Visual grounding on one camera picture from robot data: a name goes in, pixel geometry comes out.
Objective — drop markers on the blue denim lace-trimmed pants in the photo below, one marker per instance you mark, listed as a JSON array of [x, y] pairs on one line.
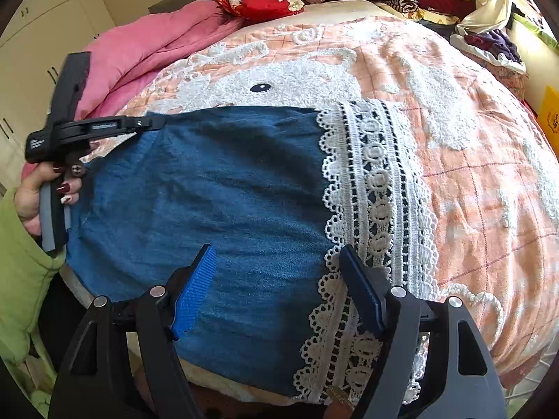
[[277, 192]]

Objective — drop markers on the red embroidered cloth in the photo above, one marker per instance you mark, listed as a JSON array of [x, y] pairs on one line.
[[259, 11]]

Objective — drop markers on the cream wardrobe with handles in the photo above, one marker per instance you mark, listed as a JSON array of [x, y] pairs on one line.
[[33, 47]]

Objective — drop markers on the green window ledge cloth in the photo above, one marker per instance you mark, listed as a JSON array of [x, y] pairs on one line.
[[546, 39]]

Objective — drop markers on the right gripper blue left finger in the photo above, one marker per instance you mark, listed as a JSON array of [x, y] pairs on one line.
[[193, 287]]

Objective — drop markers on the pink folded quilt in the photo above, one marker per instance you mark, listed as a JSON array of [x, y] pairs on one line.
[[127, 58]]

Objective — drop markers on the white wire rack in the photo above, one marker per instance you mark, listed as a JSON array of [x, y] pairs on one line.
[[531, 375]]

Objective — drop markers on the purple clothes pile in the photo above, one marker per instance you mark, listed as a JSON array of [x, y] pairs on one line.
[[496, 42]]

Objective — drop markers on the peach white bunny bedspread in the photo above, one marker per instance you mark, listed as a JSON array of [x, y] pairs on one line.
[[492, 177]]

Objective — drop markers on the yellow box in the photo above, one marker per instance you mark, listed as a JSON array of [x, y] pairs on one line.
[[548, 118]]

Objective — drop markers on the cream curtain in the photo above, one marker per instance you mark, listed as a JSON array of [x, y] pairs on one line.
[[488, 15]]

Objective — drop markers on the green left sleeve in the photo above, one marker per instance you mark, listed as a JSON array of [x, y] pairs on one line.
[[26, 274]]

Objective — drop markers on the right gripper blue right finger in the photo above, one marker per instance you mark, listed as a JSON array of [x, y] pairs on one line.
[[367, 288]]

